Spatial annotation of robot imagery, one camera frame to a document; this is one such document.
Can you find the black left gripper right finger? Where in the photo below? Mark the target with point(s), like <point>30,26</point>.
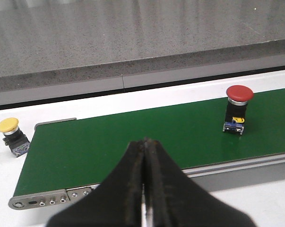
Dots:
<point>174,200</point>

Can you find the grey stone shelf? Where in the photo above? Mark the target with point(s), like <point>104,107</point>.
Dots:
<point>53,42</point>

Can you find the metal conveyor end plate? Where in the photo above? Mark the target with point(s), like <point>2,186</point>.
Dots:
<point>50,198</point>

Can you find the yellow mushroom push button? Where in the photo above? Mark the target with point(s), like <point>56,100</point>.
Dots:
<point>14,138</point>

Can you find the red mushroom push button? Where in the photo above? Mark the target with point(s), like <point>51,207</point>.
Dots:
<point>238,98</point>

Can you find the aluminium conveyor frame rail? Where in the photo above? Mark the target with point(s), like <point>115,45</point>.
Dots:
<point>235,165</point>

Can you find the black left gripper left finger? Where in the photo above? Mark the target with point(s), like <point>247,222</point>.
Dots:
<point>116,202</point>

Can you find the green conveyor belt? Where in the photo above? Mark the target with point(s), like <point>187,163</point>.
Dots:
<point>82,152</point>

